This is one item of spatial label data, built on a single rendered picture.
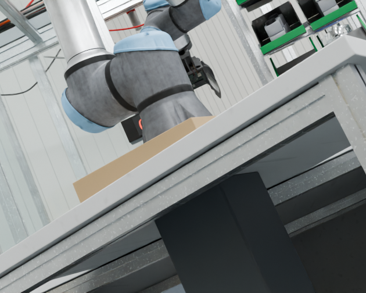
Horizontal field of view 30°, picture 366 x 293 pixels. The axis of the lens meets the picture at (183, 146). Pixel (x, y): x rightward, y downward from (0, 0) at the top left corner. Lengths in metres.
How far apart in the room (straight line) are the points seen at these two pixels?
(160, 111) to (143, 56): 0.11
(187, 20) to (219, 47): 5.24
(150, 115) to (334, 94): 0.50
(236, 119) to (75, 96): 0.55
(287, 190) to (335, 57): 0.83
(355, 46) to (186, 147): 0.27
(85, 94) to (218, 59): 5.53
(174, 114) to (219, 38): 5.64
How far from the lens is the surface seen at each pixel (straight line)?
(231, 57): 6.82
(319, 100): 0.91
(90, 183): 1.25
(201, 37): 7.01
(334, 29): 2.81
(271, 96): 0.91
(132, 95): 1.34
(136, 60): 1.32
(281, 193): 1.66
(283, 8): 2.19
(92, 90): 1.39
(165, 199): 1.02
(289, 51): 3.12
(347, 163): 1.68
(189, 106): 1.29
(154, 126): 1.29
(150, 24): 1.71
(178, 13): 1.66
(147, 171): 1.01
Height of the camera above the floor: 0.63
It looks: 13 degrees up
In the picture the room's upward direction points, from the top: 25 degrees counter-clockwise
